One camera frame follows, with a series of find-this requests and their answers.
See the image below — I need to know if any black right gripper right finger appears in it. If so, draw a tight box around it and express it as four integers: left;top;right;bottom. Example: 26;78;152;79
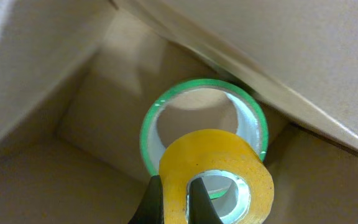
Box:
188;178;223;224

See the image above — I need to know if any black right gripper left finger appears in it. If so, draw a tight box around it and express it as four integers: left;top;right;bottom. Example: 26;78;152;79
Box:
128;175;164;224

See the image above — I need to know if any yellow clear tape roll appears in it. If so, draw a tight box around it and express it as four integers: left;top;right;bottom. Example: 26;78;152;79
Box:
158;129;274;223

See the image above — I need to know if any green tape roll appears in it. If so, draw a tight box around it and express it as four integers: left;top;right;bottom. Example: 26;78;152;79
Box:
139;78;270;200

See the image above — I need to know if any brown cardboard box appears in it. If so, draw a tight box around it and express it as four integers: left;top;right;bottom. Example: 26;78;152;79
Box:
0;1;358;223

